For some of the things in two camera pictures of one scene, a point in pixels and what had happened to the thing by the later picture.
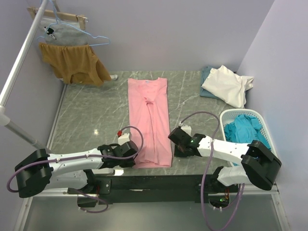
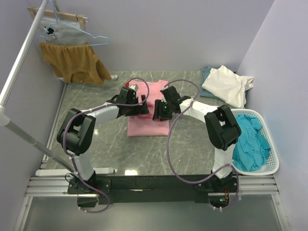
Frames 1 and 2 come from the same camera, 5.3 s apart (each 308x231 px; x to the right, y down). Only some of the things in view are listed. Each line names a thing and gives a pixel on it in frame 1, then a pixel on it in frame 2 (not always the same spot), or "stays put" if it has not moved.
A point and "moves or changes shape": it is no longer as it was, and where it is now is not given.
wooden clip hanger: [80, 18] stays put
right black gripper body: [179, 152] -> [166, 112]
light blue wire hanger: [58, 21] stays put
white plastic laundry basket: [226, 115] stays put
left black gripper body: [125, 163] -> [134, 110]
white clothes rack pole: [5, 118] stays put
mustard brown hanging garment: [76, 64] stays put
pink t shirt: [148, 109] moves or changes shape
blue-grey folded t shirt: [205, 71] stays put
